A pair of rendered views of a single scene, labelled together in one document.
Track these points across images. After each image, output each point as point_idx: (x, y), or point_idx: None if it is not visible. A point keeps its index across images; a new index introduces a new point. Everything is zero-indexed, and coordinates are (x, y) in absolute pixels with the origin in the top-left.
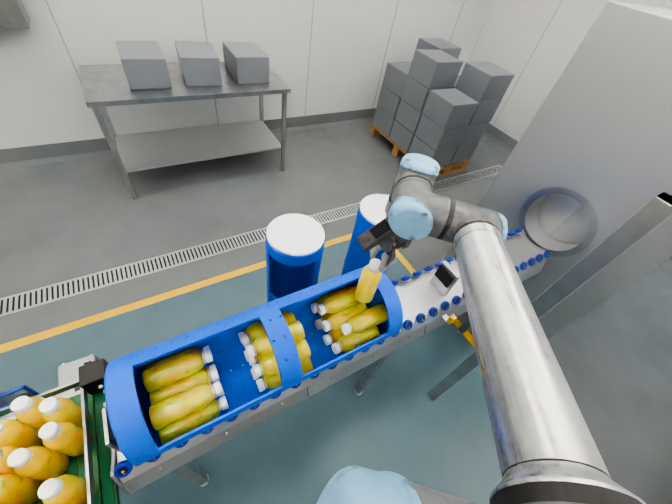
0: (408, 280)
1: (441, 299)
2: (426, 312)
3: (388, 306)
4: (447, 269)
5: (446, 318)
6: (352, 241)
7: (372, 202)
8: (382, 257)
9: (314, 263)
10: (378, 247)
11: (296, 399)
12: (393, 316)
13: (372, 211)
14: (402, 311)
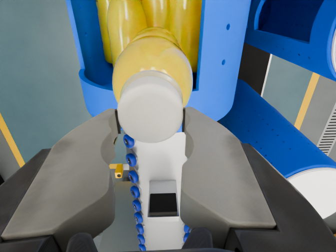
0: (187, 159)
1: (147, 177)
2: (138, 151)
3: (98, 91)
4: (165, 214)
5: (125, 166)
6: (292, 128)
7: (335, 192)
8: (93, 171)
9: (304, 41)
10: (183, 200)
11: None
12: (85, 91)
13: (321, 183)
14: (92, 116)
